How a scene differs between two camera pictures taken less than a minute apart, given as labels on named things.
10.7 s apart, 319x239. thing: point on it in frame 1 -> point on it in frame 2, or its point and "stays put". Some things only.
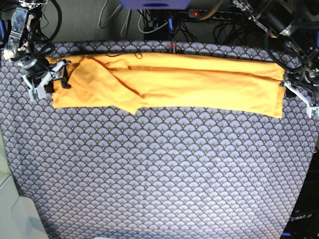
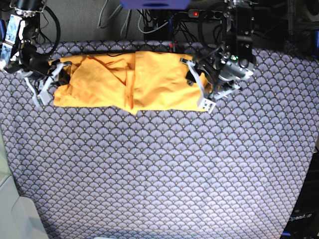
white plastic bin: x=20 y=218 stays put
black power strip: x=219 y=14 stays put
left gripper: x=305 y=74 -> x=226 y=71
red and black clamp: x=173 y=47 stays put
